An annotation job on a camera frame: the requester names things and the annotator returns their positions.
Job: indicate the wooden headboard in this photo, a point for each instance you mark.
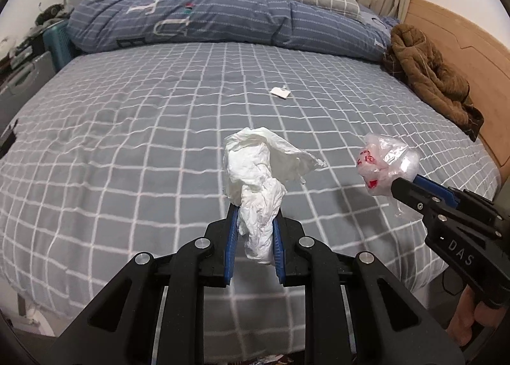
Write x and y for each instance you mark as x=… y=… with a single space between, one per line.
x=483 y=60

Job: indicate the teal suitcase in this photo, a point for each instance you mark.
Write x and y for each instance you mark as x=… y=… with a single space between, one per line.
x=57 y=41

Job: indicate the grey suitcase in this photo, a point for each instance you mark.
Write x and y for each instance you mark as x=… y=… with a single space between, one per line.
x=23 y=85

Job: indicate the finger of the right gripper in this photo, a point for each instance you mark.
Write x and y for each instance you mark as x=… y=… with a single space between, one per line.
x=415 y=197
x=437 y=190

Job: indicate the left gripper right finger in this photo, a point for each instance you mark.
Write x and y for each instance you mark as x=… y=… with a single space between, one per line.
x=356 y=310

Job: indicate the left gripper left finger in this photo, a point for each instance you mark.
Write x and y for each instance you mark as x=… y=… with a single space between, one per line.
x=151 y=311

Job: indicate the blue striped duvet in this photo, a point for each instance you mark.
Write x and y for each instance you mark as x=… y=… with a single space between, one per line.
x=105 y=25

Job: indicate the small white paper scrap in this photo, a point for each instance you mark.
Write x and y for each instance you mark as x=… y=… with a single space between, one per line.
x=280 y=91

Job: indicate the brown fleece jacket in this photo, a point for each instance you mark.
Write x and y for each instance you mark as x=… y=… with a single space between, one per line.
x=415 y=60

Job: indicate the clutter on suitcases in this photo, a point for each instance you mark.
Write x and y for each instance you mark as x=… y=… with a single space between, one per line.
x=15 y=54

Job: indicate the grey checked bed sheet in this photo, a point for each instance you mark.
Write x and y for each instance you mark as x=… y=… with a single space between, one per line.
x=121 y=152

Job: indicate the person's right hand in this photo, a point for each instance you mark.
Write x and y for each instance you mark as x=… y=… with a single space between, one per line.
x=470 y=311

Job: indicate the white tissue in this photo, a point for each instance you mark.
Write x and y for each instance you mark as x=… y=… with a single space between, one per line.
x=257 y=163

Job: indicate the clear plastic bag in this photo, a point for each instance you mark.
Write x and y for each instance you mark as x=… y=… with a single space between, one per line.
x=382 y=160

